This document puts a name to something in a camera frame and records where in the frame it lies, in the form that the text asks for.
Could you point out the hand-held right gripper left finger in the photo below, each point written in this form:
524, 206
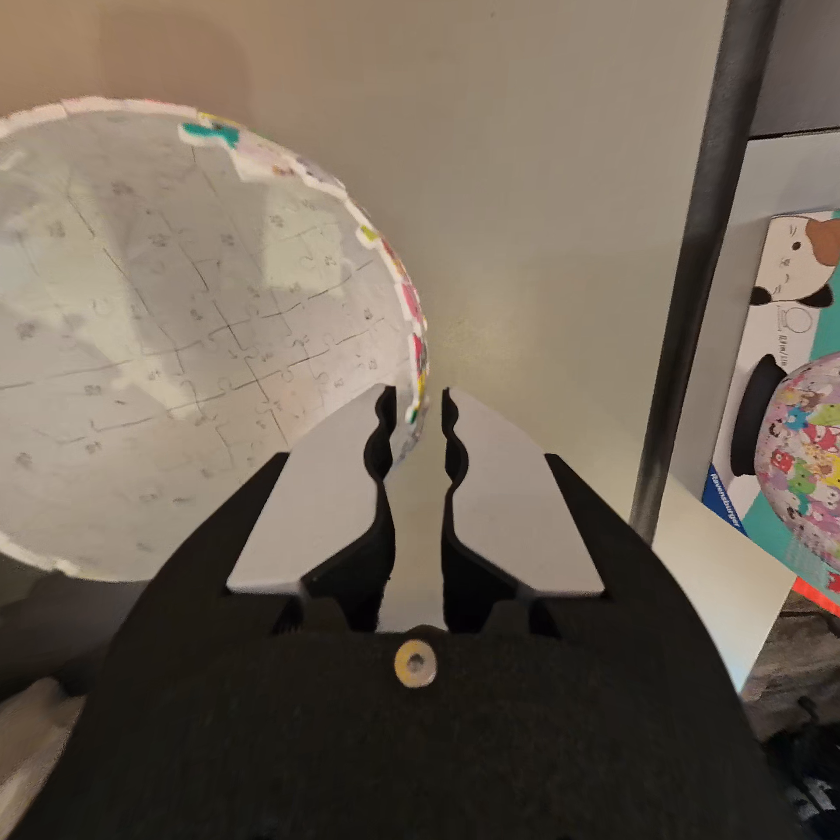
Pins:
315, 518

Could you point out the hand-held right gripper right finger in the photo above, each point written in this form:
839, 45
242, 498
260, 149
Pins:
525, 518

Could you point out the colourful puzzle ball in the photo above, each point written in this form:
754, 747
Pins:
164, 328

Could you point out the puzzle box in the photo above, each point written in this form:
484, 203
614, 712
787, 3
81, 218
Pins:
787, 361

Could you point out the grey rounded pad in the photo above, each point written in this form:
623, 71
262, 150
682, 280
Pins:
800, 65

